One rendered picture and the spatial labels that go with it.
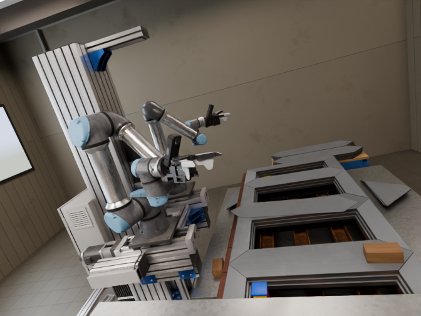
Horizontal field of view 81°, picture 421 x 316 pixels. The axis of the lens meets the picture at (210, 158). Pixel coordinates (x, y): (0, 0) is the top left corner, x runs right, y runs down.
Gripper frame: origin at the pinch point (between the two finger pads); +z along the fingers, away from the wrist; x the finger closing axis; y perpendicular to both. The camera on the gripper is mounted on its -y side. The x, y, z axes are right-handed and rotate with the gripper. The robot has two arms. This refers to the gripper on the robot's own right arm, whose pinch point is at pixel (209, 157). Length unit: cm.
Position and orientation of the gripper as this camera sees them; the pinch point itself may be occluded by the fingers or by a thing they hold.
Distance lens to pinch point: 76.7
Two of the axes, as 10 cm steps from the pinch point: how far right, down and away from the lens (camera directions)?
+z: 8.2, -0.6, -5.7
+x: -5.4, 2.3, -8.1
